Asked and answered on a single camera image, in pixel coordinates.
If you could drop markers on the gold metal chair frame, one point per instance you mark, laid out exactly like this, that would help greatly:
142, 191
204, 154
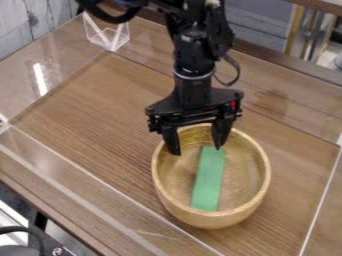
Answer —
311, 31

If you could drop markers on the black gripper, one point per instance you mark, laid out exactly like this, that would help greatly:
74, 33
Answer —
202, 99

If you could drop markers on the green stick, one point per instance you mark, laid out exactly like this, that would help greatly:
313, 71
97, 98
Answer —
206, 190

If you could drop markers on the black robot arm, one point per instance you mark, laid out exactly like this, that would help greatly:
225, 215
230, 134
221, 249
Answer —
202, 40

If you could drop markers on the clear acrylic front panel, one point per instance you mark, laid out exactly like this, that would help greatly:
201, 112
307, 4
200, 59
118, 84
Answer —
109, 220

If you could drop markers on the clear acrylic corner bracket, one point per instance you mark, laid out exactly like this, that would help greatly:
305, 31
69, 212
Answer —
109, 38

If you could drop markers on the black table leg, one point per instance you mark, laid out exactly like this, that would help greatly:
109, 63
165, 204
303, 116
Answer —
41, 221

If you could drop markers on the brown wooden bowl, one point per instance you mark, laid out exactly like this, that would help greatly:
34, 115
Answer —
245, 183

